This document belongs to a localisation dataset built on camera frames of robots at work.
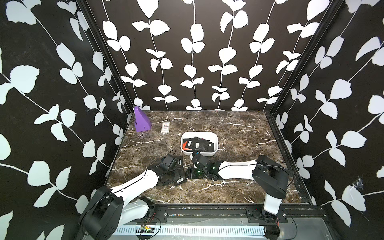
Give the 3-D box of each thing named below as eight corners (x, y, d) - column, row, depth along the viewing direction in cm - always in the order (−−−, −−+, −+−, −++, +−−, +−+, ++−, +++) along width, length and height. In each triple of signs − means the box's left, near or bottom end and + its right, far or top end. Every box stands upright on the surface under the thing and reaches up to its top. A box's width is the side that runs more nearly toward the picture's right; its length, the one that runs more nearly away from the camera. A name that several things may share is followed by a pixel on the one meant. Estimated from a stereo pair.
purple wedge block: (139, 133, 109) (130, 116, 94) (136, 126, 113) (127, 109, 98) (152, 128, 112) (145, 111, 97) (148, 122, 116) (142, 104, 101)
